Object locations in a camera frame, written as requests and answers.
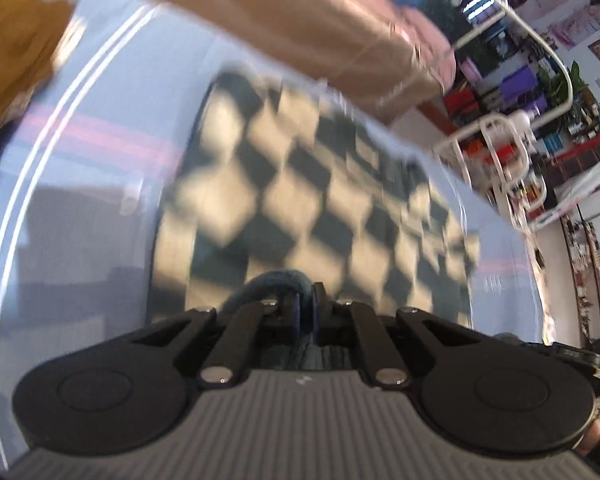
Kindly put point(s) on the brown folded garment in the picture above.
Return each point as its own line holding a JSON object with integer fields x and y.
{"x": 10, "y": 50}

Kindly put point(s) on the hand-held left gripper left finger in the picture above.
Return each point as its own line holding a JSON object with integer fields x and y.
{"x": 291, "y": 317}

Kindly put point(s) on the mauve bed cover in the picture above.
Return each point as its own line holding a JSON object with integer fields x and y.
{"x": 415, "y": 20}

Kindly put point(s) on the checkered knit sweater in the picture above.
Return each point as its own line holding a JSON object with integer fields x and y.
{"x": 280, "y": 185}

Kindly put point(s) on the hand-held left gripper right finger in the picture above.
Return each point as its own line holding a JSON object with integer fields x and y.
{"x": 319, "y": 317}

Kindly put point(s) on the brown massage bed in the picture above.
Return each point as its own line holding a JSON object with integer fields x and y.
{"x": 280, "y": 25}

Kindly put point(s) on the blue striped bedsheet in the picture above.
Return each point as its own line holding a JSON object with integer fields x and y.
{"x": 105, "y": 235}

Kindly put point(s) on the person's right forearm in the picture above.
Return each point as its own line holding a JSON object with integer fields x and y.
{"x": 596, "y": 437}

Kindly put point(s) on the white trolley cart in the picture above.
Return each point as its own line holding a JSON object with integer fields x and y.
{"x": 497, "y": 125}

